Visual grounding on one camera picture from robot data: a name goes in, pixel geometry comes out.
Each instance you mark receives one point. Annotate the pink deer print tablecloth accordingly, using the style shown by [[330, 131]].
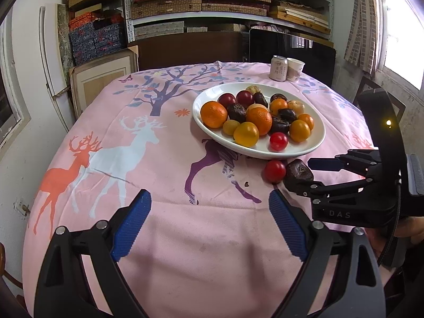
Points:
[[165, 205]]

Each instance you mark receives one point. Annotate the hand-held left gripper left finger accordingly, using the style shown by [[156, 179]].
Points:
[[132, 225]]

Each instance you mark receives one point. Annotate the window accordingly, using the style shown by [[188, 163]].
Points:
[[404, 33], [13, 112]]

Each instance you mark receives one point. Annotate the speckled yellow passion fruit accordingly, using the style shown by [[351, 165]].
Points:
[[252, 89]]

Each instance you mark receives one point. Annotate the small yellow fruit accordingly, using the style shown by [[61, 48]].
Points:
[[231, 127]]

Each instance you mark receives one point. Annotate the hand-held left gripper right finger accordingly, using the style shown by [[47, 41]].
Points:
[[288, 227]]

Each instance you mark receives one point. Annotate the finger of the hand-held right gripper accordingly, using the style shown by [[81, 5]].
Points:
[[308, 187], [357, 160]]

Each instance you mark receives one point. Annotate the pile of blue patterned boxes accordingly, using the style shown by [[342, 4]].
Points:
[[96, 43]]

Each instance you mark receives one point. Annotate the orange red box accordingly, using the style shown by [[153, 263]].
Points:
[[82, 20]]

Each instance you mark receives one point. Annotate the large orange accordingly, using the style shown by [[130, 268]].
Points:
[[259, 120], [299, 130], [214, 114]]

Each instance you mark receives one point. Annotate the white metal shelf rack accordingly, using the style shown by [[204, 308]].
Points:
[[159, 20]]

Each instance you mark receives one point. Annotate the dark wooden chair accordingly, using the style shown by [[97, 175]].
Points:
[[364, 86]]

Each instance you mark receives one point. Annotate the checked curtain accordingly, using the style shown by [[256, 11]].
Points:
[[362, 23]]

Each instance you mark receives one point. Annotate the pink cloth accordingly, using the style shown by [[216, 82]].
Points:
[[261, 25]]

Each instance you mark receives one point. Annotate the pale yellow fruit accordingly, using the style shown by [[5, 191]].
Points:
[[256, 106], [295, 107]]

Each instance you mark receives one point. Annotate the white board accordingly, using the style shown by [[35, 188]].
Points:
[[53, 73]]

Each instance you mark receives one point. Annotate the small orange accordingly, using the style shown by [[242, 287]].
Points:
[[306, 121], [279, 106]]

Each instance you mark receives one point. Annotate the person's right hand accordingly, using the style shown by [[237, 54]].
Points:
[[414, 230]]

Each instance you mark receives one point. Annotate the stack of woven flat boxes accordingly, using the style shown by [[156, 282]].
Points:
[[165, 8]]

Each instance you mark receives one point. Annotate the grey stone slab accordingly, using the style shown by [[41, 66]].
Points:
[[64, 36]]

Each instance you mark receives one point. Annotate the paper cup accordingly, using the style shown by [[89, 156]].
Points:
[[295, 69]]

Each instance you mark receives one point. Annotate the black monitor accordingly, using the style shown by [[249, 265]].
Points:
[[265, 49]]

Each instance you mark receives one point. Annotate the white plate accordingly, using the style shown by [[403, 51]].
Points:
[[309, 144]]

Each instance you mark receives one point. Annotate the brown wooden board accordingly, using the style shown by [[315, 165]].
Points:
[[185, 51]]

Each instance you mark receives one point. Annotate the yellow orange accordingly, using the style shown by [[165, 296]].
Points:
[[245, 134]]

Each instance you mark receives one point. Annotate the wooden picture frame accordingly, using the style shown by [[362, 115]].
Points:
[[79, 86]]

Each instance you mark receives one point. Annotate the silver drink can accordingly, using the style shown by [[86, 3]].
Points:
[[278, 68]]

